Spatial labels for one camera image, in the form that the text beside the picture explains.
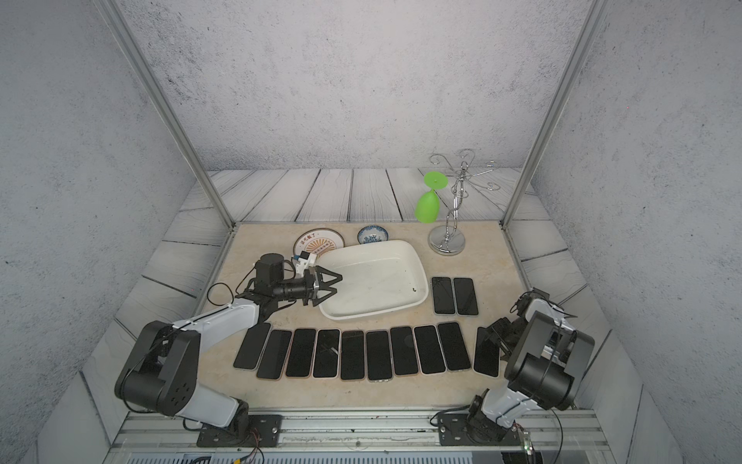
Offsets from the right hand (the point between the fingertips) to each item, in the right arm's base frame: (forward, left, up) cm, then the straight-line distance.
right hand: (496, 342), depth 87 cm
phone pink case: (-5, +42, +1) cm, 43 cm away
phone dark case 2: (-4, +50, +1) cm, 50 cm away
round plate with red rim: (+40, +60, +1) cm, 72 cm away
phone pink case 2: (-5, +35, 0) cm, 35 cm away
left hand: (+8, +45, +18) cm, 49 cm away
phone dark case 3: (-2, +20, -1) cm, 20 cm away
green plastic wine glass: (+37, +19, +23) cm, 48 cm away
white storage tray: (+26, +37, -3) cm, 45 cm away
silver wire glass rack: (+41, +9, 0) cm, 42 cm away
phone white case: (-2, +73, +2) cm, 73 cm away
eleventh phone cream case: (+20, +13, -5) cm, 24 cm away
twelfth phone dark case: (+16, +6, -1) cm, 18 cm away
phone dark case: (-4, +4, 0) cm, 5 cm away
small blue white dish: (+42, +38, +2) cm, 57 cm away
